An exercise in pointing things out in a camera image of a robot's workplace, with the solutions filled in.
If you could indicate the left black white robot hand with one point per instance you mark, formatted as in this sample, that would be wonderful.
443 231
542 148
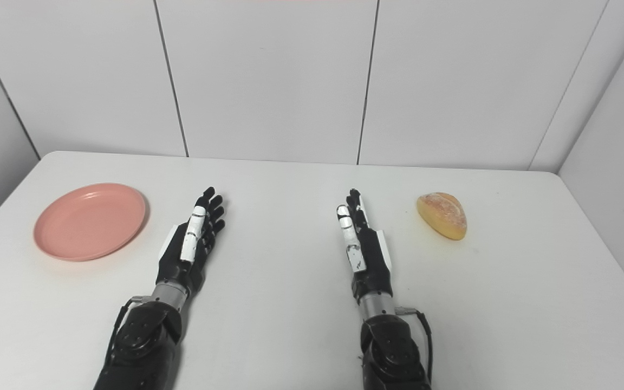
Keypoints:
193 244

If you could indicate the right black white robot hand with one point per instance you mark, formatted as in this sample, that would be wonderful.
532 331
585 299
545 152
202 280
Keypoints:
369 254

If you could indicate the golden bread roll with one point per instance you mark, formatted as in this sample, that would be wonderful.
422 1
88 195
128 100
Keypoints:
443 214

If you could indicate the pink round plate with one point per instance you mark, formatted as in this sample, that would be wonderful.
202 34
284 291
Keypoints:
90 221

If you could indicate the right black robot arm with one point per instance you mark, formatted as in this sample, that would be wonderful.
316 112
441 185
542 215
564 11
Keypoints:
390 346

